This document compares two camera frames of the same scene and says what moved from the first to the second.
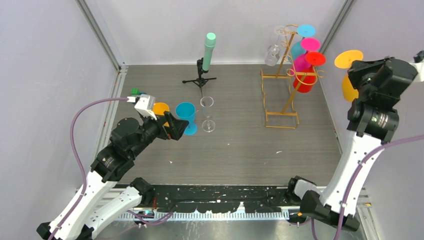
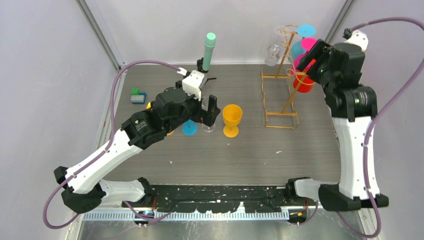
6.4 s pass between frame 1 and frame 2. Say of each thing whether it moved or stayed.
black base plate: stayed
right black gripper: moved
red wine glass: stayed
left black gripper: moved
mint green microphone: stayed
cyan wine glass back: stayed
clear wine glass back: stayed
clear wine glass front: stayed
